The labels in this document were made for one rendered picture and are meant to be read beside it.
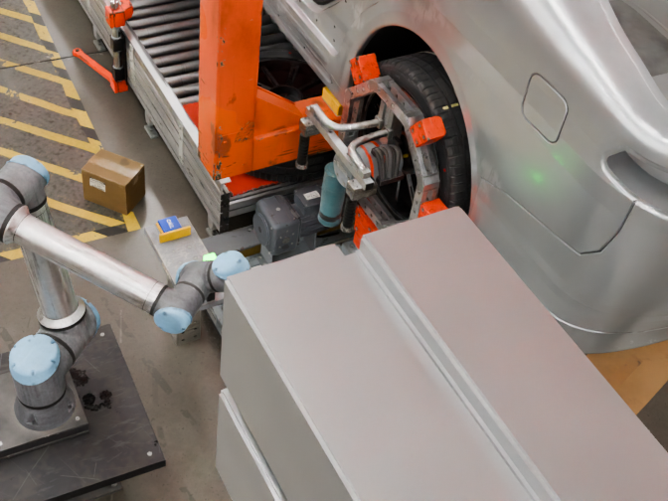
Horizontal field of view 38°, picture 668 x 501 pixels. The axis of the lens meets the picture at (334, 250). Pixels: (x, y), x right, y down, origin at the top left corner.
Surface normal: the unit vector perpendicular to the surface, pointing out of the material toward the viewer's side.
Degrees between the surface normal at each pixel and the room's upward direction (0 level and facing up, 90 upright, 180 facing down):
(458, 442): 0
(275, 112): 90
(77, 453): 0
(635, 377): 1
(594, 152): 90
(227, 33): 90
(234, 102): 90
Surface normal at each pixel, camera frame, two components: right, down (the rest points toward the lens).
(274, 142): 0.47, 0.67
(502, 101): -0.88, 0.27
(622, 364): 0.11, -0.67
